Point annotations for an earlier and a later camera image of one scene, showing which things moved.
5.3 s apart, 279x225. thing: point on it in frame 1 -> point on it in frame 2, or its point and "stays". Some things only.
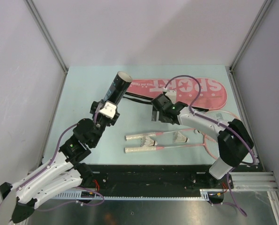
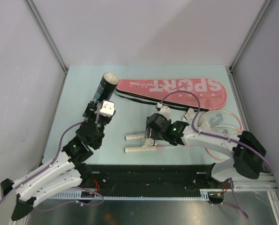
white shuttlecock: [149, 142] stays
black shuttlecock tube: [118, 87] -> [106, 87]
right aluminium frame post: [245, 43] stays
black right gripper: [155, 114] -> [154, 136]
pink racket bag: [212, 94] stays
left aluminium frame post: [49, 38] stays
